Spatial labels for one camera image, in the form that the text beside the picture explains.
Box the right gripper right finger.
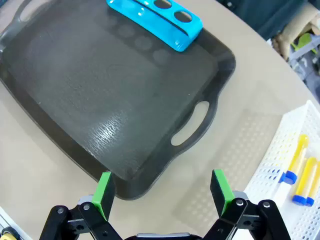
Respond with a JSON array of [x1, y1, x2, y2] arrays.
[[199, 169, 292, 240]]

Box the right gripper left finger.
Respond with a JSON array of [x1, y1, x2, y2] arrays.
[[38, 171, 124, 240]]

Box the white perforated plastic basket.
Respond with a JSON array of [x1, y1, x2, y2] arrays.
[[243, 99, 320, 240]]

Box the yellow tube with blue cap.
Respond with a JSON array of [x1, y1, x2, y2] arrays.
[[305, 161, 320, 207], [292, 156, 318, 206], [279, 134, 310, 185]]

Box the yellow and black wheel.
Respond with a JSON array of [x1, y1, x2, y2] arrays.
[[0, 226, 16, 240]]

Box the dark grey plastic tray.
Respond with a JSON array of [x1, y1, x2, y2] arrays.
[[0, 0, 237, 201]]

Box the green plastic part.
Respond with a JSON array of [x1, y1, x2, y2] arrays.
[[290, 33, 314, 52]]

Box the blue test tube rack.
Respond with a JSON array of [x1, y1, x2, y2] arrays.
[[105, 0, 204, 53]]

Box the person in dark clothing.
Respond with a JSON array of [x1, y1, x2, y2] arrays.
[[216, 0, 307, 41]]

